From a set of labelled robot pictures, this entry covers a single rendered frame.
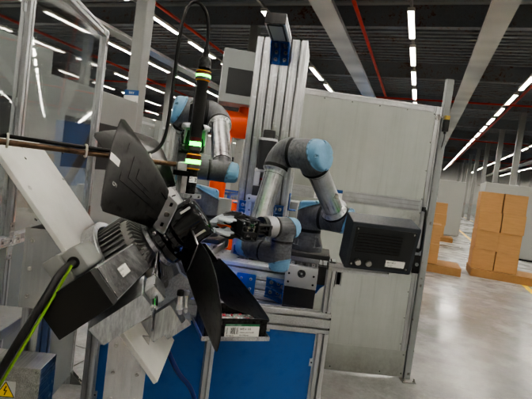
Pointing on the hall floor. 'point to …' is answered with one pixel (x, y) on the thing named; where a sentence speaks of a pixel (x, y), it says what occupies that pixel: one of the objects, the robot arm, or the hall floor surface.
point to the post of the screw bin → (206, 370)
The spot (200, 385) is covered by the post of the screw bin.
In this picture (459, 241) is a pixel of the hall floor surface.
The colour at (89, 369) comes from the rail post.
